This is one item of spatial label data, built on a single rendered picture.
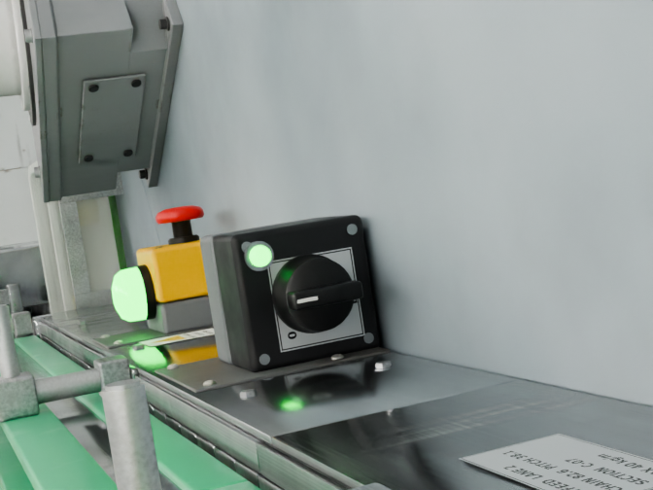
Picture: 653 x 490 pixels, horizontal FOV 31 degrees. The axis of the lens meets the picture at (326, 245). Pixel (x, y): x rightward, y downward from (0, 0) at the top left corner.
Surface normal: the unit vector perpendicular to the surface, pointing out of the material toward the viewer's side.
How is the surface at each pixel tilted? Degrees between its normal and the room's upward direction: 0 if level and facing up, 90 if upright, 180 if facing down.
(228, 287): 0
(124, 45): 90
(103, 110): 90
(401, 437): 90
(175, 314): 90
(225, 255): 0
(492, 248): 0
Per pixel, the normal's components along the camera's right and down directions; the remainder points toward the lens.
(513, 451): -0.15, -0.99
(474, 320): -0.93, 0.16
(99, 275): 0.34, 0.00
